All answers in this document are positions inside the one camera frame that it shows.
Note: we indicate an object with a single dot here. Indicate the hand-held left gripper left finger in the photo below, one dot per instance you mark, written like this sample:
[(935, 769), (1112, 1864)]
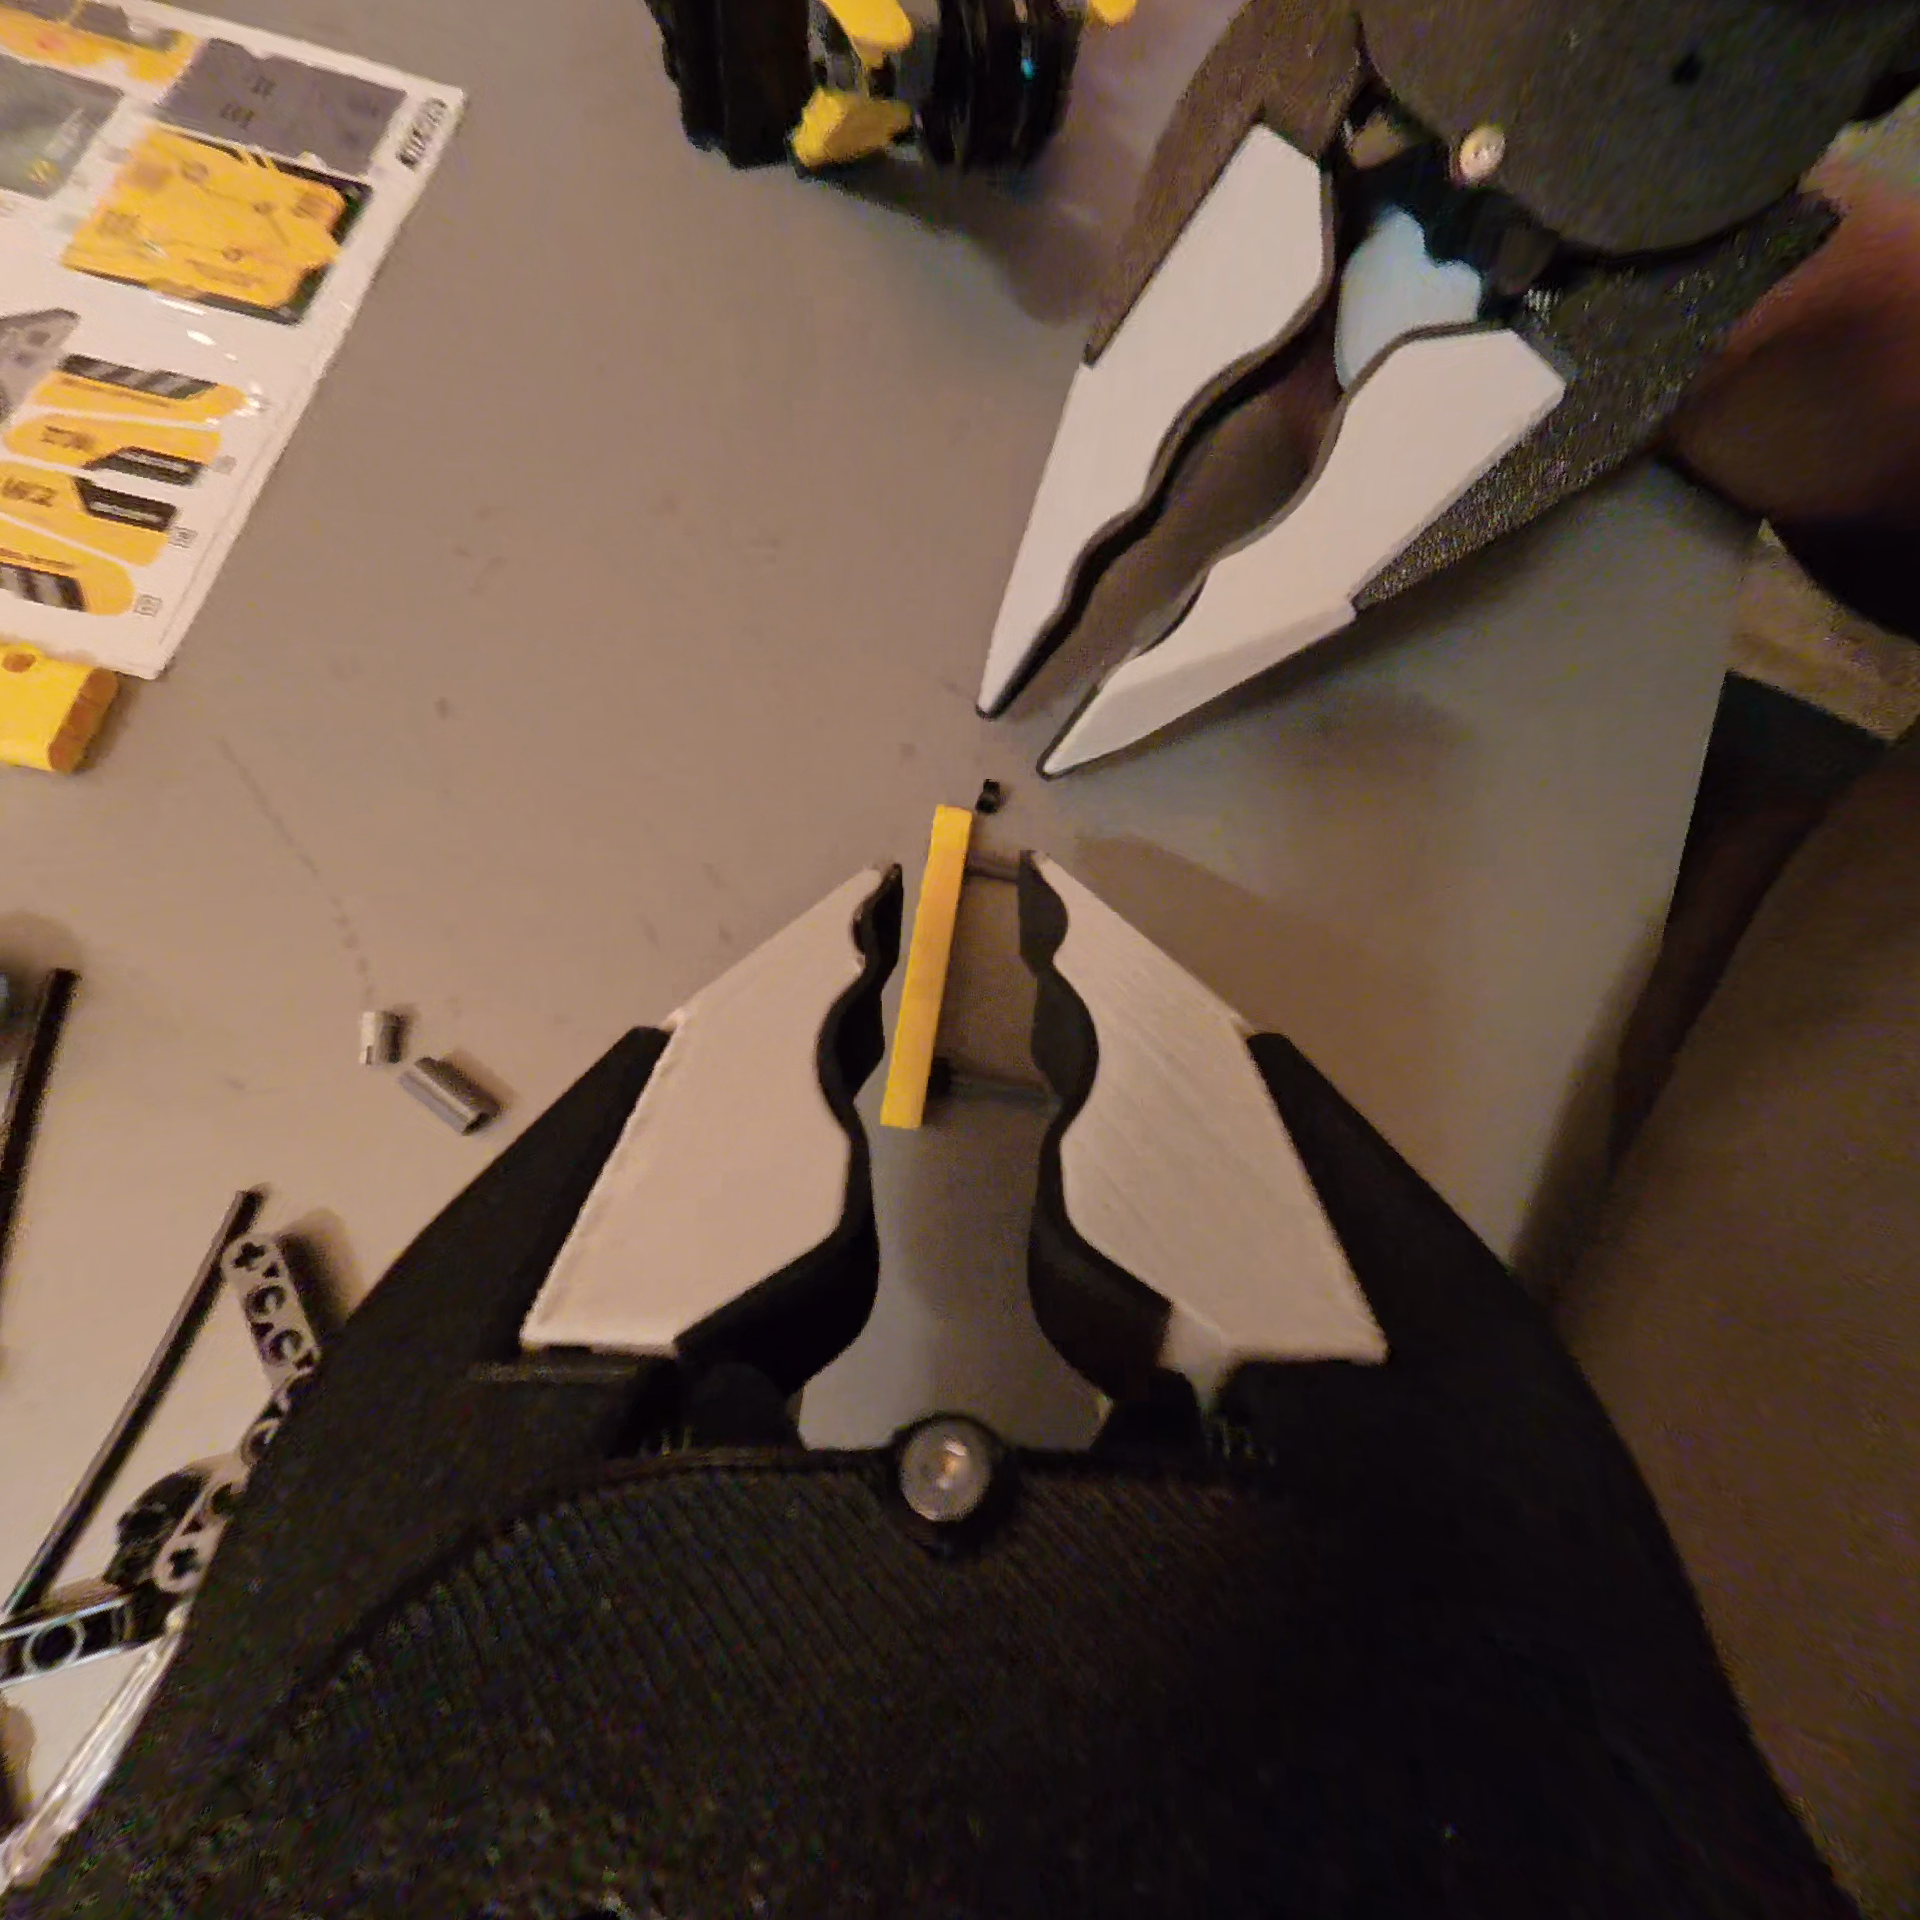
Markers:
[(690, 1185)]

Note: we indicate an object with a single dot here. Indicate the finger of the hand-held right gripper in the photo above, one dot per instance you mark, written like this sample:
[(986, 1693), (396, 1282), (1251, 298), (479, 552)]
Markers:
[(1184, 330), (1394, 464)]

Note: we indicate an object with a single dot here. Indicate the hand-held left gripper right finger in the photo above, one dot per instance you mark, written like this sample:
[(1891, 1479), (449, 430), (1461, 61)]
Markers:
[(1215, 1201)]

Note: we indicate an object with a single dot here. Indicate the yellow thin beam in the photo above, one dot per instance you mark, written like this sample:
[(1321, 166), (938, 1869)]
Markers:
[(925, 961)]

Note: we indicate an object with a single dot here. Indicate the yellow toy vehicle model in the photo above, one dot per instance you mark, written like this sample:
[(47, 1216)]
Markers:
[(856, 119)]

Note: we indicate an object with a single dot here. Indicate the person's right hand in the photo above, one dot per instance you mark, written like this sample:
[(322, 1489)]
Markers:
[(1828, 375)]

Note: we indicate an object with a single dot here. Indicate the dark grey sleeve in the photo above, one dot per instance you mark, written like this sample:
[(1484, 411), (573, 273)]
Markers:
[(451, 1095)]

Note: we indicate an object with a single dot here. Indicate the small light grey pin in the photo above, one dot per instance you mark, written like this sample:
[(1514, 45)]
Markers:
[(381, 1038)]

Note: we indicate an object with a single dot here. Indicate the dark grey angled beam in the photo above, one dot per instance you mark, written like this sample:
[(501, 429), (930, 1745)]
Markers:
[(277, 1289)]

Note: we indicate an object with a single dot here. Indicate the thin black rod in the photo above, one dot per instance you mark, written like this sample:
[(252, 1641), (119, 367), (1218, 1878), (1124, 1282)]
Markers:
[(149, 1382)]

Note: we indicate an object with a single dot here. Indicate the thick black rod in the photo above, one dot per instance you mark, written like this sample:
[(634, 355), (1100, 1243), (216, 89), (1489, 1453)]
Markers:
[(37, 1079)]

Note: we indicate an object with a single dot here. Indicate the yellow rectangular panel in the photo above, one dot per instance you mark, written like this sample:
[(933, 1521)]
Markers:
[(53, 714)]

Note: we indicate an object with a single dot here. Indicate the yellow sticker sheet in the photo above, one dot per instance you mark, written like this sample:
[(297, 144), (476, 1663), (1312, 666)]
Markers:
[(194, 225)]

